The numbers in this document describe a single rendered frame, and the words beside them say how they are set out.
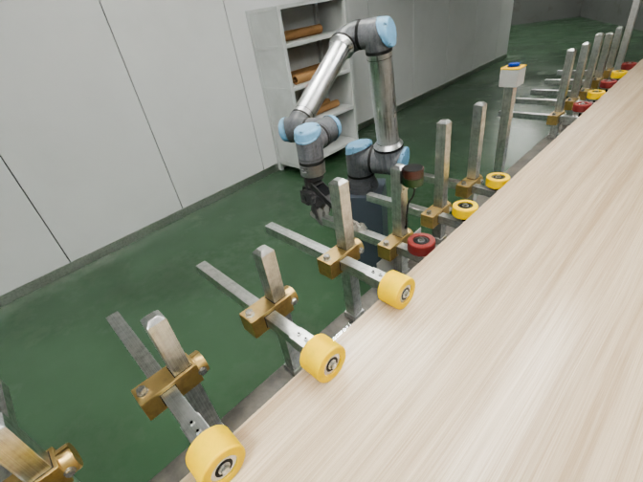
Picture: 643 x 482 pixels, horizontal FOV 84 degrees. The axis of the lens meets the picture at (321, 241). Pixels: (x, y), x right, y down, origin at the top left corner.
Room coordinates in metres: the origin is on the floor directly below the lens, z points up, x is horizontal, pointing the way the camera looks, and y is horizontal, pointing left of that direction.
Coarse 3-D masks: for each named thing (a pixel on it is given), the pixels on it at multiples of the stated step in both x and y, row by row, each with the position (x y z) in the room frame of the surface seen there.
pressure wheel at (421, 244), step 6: (414, 234) 0.89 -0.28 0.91; (420, 234) 0.89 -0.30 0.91; (426, 234) 0.88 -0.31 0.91; (408, 240) 0.87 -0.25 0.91; (414, 240) 0.87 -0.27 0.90; (420, 240) 0.86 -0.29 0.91; (426, 240) 0.86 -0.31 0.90; (432, 240) 0.85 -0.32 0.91; (408, 246) 0.86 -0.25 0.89; (414, 246) 0.84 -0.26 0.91; (420, 246) 0.83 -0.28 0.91; (426, 246) 0.83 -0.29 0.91; (432, 246) 0.83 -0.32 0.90; (414, 252) 0.83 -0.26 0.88; (420, 252) 0.82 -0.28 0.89; (426, 252) 0.82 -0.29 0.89
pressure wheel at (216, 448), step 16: (208, 432) 0.33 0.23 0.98; (224, 432) 0.34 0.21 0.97; (192, 448) 0.31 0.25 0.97; (208, 448) 0.31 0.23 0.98; (224, 448) 0.31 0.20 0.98; (240, 448) 0.31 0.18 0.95; (192, 464) 0.30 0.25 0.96; (208, 464) 0.29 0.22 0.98; (224, 464) 0.30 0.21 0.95; (240, 464) 0.31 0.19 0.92; (208, 480) 0.28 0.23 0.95; (224, 480) 0.29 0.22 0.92
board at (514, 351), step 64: (640, 64) 2.39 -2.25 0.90; (576, 128) 1.51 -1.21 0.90; (640, 128) 1.40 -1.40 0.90; (512, 192) 1.05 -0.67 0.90; (576, 192) 0.99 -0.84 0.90; (640, 192) 0.93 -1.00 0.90; (448, 256) 0.77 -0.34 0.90; (512, 256) 0.73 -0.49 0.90; (576, 256) 0.69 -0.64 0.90; (640, 256) 0.65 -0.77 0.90; (384, 320) 0.58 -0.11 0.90; (448, 320) 0.55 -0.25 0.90; (512, 320) 0.52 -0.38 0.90; (576, 320) 0.49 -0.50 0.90; (640, 320) 0.47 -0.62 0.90; (320, 384) 0.44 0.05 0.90; (384, 384) 0.42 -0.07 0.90; (448, 384) 0.40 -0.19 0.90; (512, 384) 0.38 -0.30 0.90; (576, 384) 0.36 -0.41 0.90; (640, 384) 0.34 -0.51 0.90; (256, 448) 0.34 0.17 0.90; (320, 448) 0.32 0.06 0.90; (384, 448) 0.30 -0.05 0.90; (448, 448) 0.29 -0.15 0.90; (512, 448) 0.27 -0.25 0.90; (576, 448) 0.26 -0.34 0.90; (640, 448) 0.24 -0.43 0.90
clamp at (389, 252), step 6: (408, 228) 0.99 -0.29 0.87; (390, 234) 0.97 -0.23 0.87; (408, 234) 0.95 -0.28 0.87; (384, 240) 0.94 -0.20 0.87; (390, 240) 0.94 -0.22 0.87; (396, 240) 0.93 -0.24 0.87; (402, 240) 0.93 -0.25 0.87; (378, 246) 0.92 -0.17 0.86; (384, 246) 0.91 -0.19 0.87; (390, 246) 0.91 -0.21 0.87; (396, 246) 0.91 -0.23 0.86; (378, 252) 0.93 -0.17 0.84; (384, 252) 0.91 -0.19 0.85; (390, 252) 0.89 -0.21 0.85; (396, 252) 0.91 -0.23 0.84; (384, 258) 0.91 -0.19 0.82; (390, 258) 0.89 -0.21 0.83
